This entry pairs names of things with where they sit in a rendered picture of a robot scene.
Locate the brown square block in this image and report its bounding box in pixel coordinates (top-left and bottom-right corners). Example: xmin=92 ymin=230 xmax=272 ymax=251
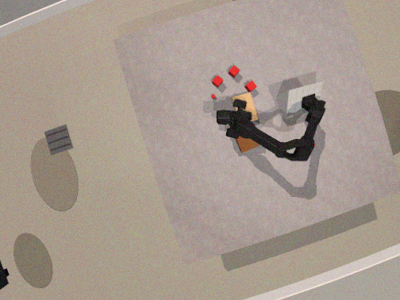
xmin=236 ymin=136 xmax=259 ymax=153

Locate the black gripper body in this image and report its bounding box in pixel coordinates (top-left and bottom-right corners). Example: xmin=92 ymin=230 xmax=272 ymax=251
xmin=226 ymin=98 xmax=247 ymax=139

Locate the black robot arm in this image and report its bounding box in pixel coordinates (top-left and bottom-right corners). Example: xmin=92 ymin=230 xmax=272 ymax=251
xmin=217 ymin=94 xmax=325 ymax=161

